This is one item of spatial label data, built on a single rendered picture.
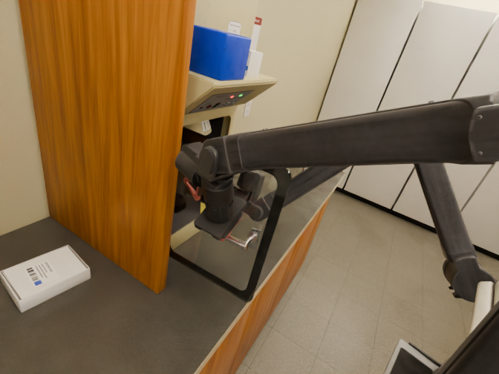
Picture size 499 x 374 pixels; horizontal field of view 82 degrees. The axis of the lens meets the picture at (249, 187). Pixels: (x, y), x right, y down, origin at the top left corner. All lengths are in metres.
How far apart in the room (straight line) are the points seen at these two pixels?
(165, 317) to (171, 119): 0.50
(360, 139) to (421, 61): 3.30
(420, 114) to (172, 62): 0.42
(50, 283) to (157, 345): 0.31
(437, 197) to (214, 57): 0.58
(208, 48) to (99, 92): 0.26
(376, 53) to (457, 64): 0.75
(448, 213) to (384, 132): 0.50
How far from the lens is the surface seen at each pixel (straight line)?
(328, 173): 0.77
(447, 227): 0.79
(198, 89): 0.64
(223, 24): 0.81
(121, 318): 0.84
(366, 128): 0.32
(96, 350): 0.80
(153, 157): 0.65
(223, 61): 0.64
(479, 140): 0.27
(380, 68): 3.63
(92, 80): 0.76
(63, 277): 0.90
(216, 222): 0.57
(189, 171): 0.54
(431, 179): 0.78
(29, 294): 0.88
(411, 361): 0.86
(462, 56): 3.62
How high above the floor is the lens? 1.62
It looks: 28 degrees down
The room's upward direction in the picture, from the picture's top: 14 degrees clockwise
